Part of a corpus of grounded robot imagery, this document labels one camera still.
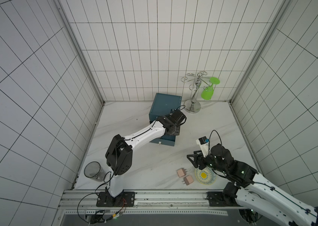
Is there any teal drawer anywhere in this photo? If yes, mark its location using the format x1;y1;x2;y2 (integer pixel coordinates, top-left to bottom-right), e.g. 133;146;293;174
150;135;176;147

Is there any pink plug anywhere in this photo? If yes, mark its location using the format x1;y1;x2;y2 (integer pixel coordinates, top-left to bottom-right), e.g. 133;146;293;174
176;168;187;178
183;175;194;186

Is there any teal drawer cabinet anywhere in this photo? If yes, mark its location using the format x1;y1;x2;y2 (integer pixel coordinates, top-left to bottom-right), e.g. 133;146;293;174
149;93;182;123

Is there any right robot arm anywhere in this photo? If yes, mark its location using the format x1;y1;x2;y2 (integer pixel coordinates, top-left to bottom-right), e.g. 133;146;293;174
187;144;318;226

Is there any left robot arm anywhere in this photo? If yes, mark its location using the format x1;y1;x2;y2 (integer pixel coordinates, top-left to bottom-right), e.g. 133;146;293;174
105;109;187;198

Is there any yellow patterned plate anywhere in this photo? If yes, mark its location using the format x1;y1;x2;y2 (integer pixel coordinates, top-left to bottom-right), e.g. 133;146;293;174
195;167;216;186

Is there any silver glass rack stand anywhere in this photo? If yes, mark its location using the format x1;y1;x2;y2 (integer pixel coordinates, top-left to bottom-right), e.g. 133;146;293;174
181;71;208;114

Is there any green plastic wine glass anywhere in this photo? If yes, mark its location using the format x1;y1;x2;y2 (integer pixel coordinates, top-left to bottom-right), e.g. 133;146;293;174
201;77;220;100

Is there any clear glass cup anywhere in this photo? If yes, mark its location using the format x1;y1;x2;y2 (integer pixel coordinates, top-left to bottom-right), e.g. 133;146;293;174
84;162;105;182

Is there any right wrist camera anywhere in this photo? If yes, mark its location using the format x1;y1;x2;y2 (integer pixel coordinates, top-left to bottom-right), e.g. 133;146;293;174
196;136;209;157

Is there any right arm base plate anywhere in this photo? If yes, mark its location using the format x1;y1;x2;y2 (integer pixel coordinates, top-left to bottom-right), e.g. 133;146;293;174
207;192;237;207

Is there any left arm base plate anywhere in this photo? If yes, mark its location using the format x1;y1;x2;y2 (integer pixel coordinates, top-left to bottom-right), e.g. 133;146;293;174
96;192;135;207

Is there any aluminium mounting rail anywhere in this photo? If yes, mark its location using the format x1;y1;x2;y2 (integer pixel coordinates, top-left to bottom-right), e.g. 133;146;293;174
58;189;282;210

